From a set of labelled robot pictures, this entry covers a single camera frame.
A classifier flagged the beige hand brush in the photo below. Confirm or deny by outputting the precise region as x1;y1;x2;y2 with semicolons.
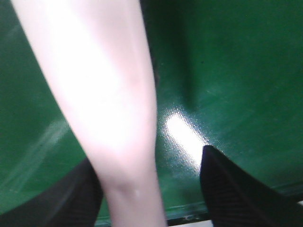
12;0;166;227

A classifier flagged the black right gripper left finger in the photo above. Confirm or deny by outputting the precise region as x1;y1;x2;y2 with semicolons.
0;158;103;227

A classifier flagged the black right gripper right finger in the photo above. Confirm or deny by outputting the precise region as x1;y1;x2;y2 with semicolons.
200;145;303;227

